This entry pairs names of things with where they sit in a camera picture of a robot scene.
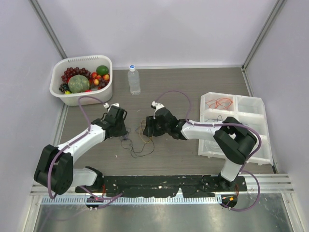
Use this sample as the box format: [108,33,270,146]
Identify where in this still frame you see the dark blue cable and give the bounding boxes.
[205,115,225,123]

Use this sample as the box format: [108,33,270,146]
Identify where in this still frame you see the white compartment organizer tray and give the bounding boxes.
[200,92,273,165]

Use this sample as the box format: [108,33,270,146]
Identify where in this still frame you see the red grape bunch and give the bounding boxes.
[61,67,91,83]

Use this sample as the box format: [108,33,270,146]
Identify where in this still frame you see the clear plastic water bottle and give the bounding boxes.
[127,65,141,95]

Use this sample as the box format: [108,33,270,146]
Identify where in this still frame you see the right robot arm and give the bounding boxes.
[143,108,261,191]

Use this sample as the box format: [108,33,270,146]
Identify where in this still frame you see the green melon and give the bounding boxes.
[68,75,90,93]

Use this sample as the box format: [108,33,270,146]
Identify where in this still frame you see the red yellow peaches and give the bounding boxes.
[89,72,110,88]

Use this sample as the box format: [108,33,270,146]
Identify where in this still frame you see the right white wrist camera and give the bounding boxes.
[151,101,165,112]

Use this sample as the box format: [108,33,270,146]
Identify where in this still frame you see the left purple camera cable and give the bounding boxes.
[47,96,107,200]

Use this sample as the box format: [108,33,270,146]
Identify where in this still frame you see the orange cable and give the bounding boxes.
[205,97,235,111]

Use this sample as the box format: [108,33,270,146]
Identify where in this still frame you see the dark grape bunch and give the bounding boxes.
[58,83,71,94]

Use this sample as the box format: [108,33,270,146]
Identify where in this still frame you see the coloured cable pile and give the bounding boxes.
[120,120,155,158]

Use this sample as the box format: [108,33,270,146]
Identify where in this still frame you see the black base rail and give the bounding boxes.
[85,175,247,198]

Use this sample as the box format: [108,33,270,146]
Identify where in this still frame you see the green lime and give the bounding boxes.
[96,65,109,76]

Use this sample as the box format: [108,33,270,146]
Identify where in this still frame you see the white cable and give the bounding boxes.
[204,140,224,153]

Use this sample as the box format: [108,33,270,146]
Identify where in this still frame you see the white plastic basket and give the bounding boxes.
[49,55,113,106]

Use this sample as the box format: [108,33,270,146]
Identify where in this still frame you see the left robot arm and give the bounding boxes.
[34,104,127,199]

